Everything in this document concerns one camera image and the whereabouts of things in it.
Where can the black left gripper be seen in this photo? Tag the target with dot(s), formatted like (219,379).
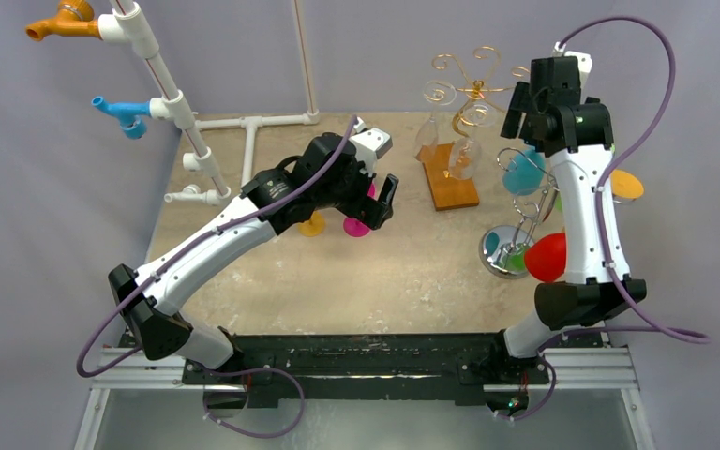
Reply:
(370,209)

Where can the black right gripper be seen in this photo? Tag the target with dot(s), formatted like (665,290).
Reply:
(517,106)

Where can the pink wine glass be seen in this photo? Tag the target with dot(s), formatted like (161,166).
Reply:
(354,227)

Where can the blue wine glass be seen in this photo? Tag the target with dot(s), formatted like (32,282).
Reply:
(525,172)

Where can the yellow wine glass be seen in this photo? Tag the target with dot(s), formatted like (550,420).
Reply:
(312,226)

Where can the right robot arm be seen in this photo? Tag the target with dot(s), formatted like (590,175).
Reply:
(597,282)

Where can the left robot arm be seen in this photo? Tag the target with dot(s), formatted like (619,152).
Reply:
(152,296)

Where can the wooden rack base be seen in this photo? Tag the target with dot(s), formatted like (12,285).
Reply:
(447,192)

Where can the clear wine glass right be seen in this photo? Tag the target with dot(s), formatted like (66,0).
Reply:
(467,151)

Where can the clear wine glass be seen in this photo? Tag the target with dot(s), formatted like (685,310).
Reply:
(467,151)
(428,130)

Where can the clear wine glass left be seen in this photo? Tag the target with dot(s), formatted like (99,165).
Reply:
(428,130)

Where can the green wine glass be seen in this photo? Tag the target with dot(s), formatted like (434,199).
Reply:
(558,203)

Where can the orange wine glass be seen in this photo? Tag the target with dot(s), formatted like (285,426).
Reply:
(625,186)

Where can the red wine glass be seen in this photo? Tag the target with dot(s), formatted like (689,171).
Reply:
(546,259)

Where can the blue faucet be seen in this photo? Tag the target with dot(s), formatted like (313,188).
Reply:
(129,115)

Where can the orange faucet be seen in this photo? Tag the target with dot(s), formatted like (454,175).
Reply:
(73,18)

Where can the gold wire glass rack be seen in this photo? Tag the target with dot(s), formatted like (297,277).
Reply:
(473,88)

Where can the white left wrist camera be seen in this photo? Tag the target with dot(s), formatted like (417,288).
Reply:
(370,146)

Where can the chrome wire glass rack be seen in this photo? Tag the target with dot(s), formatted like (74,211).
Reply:
(502,248)

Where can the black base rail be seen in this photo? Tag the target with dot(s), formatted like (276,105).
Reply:
(468,369)

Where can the white PVC pipe frame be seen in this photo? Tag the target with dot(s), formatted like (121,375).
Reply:
(126,23)

